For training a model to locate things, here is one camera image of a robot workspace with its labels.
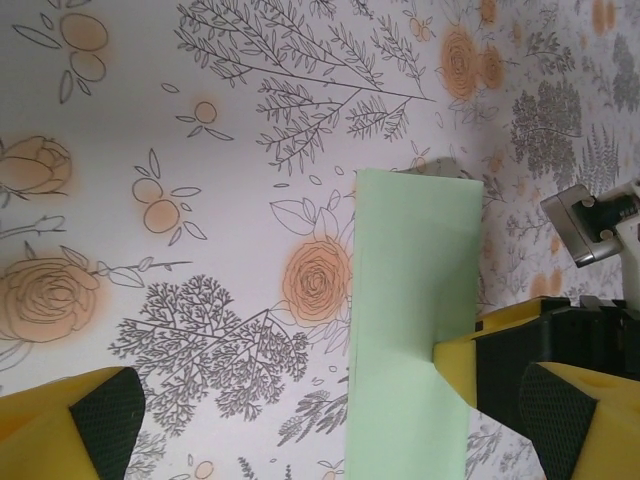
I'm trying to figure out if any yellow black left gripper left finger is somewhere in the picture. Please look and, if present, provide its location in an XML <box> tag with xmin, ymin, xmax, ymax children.
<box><xmin>0</xmin><ymin>366</ymin><xmax>147</xmax><ymax>480</ymax></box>

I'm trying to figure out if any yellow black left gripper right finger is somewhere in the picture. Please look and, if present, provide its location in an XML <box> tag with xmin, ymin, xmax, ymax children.
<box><xmin>518</xmin><ymin>359</ymin><xmax>640</xmax><ymax>480</ymax></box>

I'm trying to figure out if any light green cloth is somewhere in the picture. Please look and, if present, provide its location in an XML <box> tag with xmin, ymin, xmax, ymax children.
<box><xmin>344</xmin><ymin>168</ymin><xmax>485</xmax><ymax>480</ymax></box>

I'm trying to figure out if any floral table mat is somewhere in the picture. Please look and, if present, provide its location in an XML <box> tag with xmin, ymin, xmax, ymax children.
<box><xmin>0</xmin><ymin>0</ymin><xmax>640</xmax><ymax>480</ymax></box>

